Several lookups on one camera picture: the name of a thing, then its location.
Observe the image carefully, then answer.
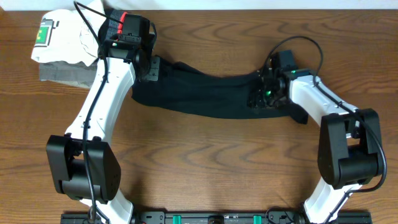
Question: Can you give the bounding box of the black garment red trim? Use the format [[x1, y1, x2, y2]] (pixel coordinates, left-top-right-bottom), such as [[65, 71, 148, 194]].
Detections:
[[98, 8, 127, 45]]

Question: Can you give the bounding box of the black t-shirt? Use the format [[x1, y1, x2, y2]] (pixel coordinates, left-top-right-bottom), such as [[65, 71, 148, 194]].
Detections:
[[132, 58, 308, 124]]

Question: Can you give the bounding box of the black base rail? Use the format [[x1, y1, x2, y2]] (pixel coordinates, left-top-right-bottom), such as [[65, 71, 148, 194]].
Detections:
[[60, 210, 373, 224]]

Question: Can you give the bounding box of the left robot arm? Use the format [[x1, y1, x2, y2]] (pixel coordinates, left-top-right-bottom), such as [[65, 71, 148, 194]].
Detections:
[[46, 13, 160, 223]]

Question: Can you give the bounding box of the white printed t-shirt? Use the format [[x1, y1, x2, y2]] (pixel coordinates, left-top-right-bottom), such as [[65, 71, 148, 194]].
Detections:
[[31, 9, 98, 67]]

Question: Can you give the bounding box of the olive grey folded garment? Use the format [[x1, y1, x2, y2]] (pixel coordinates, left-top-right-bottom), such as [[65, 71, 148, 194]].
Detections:
[[39, 61, 97, 89]]

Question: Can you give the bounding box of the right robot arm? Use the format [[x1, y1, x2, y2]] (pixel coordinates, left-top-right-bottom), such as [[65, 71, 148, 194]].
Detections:
[[248, 50, 387, 223]]

